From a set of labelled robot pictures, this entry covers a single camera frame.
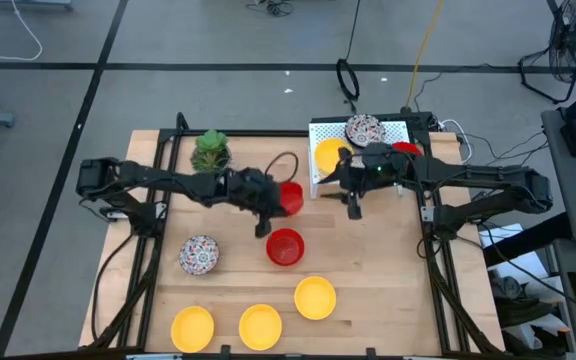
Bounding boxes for black aluminium table frame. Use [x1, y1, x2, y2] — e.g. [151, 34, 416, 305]
[87, 110, 507, 360]

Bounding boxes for floral patterned ceramic mini bowl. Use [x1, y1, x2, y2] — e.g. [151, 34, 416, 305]
[178, 234, 221, 277]
[344, 113, 388, 149]

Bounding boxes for yellow power cable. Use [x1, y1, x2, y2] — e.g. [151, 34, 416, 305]
[405, 0, 445, 112]

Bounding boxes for black diagonal desk beam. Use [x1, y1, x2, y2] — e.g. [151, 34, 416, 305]
[482, 212, 574, 269]

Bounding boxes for thin black floor cable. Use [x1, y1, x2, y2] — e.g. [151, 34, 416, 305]
[467, 130, 552, 167]

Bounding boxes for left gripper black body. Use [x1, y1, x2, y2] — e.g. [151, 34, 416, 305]
[222, 166, 283, 221]

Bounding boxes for black coiled floor cable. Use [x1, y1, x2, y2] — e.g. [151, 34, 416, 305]
[335, 0, 363, 114]

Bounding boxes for green succulent in white pot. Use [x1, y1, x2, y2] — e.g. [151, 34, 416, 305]
[189, 128, 233, 175]

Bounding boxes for red plastic mini bowl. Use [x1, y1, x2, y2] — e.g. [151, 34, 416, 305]
[391, 141, 424, 157]
[277, 180, 306, 217]
[265, 227, 306, 267]

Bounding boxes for white perforated metal shelf rack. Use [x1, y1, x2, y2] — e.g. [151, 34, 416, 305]
[307, 118, 412, 200]

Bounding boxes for white cable by rack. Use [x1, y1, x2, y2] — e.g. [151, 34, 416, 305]
[439, 118, 474, 165]

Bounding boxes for black cable bundle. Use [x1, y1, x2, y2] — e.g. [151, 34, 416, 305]
[245, 0, 295, 19]

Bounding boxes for yellow plastic mini bowl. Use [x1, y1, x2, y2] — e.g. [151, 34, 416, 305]
[170, 305, 216, 354]
[238, 303, 284, 352]
[313, 137, 355, 177]
[293, 275, 338, 321]

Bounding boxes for black floor fan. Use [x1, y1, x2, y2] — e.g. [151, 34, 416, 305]
[517, 0, 576, 105]

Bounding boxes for white paper sheets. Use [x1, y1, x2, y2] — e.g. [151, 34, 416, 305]
[477, 222, 549, 301]

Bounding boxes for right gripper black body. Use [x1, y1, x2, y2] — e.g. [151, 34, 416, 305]
[340, 142, 417, 194]

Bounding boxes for white floor cable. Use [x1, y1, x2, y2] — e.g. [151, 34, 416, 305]
[0, 0, 44, 62]

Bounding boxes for black left arm base cable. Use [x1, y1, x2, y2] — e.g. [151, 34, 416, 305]
[90, 232, 137, 344]

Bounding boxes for grey furniture base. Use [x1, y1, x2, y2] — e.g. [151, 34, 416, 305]
[0, 0, 75, 12]

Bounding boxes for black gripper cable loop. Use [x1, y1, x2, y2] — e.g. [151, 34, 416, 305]
[264, 151, 300, 186]

